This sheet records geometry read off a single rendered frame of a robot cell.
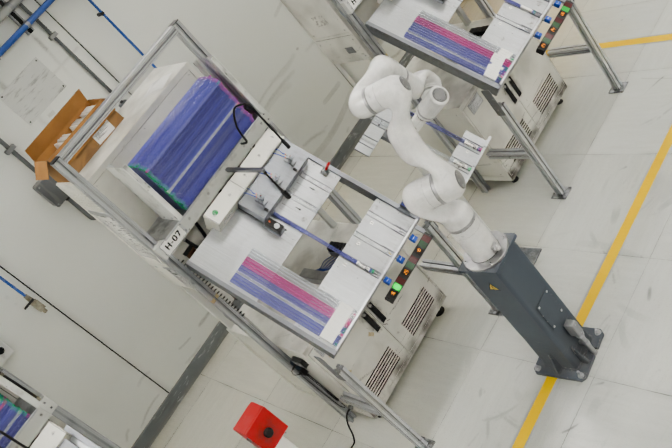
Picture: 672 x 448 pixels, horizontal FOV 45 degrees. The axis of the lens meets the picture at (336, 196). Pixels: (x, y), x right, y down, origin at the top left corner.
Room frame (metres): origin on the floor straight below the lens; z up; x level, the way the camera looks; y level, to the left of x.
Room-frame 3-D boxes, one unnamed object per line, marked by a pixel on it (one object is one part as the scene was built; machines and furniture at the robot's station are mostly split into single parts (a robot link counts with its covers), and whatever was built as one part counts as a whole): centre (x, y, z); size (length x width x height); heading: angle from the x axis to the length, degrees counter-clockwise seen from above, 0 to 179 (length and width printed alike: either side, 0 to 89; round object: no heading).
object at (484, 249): (2.39, -0.27, 0.79); 0.19 x 0.19 x 0.18
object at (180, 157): (3.17, 0.28, 1.52); 0.51 x 0.13 x 0.27; 115
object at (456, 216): (2.41, -0.25, 1.00); 0.19 x 0.12 x 0.24; 56
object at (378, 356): (3.26, 0.39, 0.31); 0.70 x 0.65 x 0.62; 115
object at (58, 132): (3.40, 0.51, 1.82); 0.68 x 0.30 x 0.20; 115
